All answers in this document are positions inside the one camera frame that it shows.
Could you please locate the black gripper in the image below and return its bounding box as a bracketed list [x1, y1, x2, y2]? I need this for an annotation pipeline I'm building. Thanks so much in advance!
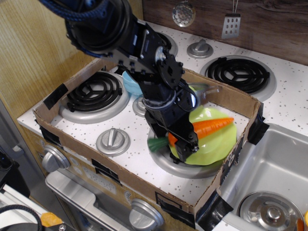
[144, 96, 199, 162]

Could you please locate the orange toy carrot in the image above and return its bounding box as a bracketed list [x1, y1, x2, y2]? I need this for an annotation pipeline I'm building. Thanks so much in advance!
[147, 117, 234, 152]

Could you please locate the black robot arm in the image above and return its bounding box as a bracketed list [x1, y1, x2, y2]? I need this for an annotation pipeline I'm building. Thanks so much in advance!
[42, 0, 199, 161]

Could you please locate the light green plastic plate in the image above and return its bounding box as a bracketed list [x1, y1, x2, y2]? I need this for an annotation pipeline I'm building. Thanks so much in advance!
[184, 106, 237, 166]

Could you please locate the front right black burner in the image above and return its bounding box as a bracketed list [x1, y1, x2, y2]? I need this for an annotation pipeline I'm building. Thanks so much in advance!
[147, 129, 226, 180]

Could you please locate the black burner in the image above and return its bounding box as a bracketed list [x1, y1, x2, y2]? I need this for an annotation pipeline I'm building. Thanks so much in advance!
[200, 55, 277, 102]
[147, 129, 226, 180]
[157, 32, 178, 57]
[59, 71, 129, 124]

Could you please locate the silver middle stove knob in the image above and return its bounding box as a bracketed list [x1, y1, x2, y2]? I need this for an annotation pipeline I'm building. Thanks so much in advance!
[132, 95, 146, 117]

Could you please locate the silver stove knob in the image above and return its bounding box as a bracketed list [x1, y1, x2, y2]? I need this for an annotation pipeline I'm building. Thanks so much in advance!
[132, 95, 146, 117]
[96, 128, 130, 156]
[187, 39, 214, 59]

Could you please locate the small steel pot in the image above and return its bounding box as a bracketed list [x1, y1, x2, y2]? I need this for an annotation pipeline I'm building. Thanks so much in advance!
[188, 83, 221, 107]

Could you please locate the silver front stove knob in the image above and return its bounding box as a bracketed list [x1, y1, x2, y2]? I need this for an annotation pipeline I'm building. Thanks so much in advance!
[96, 128, 130, 156]

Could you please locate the light blue plastic bowl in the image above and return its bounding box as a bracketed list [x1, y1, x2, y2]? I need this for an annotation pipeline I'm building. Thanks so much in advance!
[122, 71, 142, 96]

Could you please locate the front left black burner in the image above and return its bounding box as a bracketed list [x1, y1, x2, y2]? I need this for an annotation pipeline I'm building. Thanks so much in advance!
[59, 71, 129, 124]

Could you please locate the silver right oven knob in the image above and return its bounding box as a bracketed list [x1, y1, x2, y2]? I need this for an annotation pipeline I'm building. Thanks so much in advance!
[129, 198, 164, 231]

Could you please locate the silver oven knob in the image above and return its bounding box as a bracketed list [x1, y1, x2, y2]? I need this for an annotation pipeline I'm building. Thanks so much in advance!
[129, 198, 164, 231]
[42, 145, 70, 173]

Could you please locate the brown cardboard fence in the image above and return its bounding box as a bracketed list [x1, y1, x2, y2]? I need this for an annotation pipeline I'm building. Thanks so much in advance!
[34, 58, 264, 231]

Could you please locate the back left black burner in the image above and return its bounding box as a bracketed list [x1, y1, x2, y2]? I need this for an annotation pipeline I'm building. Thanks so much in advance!
[157, 32, 178, 57]

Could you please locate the silver back stove knob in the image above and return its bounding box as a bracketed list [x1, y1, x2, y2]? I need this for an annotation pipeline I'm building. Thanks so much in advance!
[187, 39, 214, 59]

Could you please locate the back right black burner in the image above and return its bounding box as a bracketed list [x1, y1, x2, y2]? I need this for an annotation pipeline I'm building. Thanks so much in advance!
[200, 55, 277, 102]

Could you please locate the steel sink basin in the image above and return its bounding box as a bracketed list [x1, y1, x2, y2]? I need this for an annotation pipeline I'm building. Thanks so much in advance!
[196, 123, 308, 231]

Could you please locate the silver left oven knob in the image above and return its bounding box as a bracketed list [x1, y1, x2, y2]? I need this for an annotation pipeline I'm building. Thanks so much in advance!
[42, 145, 70, 173]

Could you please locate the steel pot lid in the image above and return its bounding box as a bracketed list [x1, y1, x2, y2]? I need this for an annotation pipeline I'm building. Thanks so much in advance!
[237, 191, 306, 231]

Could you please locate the hanging metal strainer ladle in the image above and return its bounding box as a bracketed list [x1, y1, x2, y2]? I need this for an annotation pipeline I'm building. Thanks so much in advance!
[172, 0, 196, 27]

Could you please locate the hanging metal slotted spatula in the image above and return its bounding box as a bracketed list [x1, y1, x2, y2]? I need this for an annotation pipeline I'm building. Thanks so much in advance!
[221, 0, 241, 39]

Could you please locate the orange yellow cloth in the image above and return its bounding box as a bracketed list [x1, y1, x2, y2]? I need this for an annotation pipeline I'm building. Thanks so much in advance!
[40, 212, 63, 227]

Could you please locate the silver oven door handle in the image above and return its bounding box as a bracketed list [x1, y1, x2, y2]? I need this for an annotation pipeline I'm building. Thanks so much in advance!
[45, 171, 133, 231]

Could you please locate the black braided cable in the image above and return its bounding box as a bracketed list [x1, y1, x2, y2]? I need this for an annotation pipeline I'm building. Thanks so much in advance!
[0, 204, 44, 231]

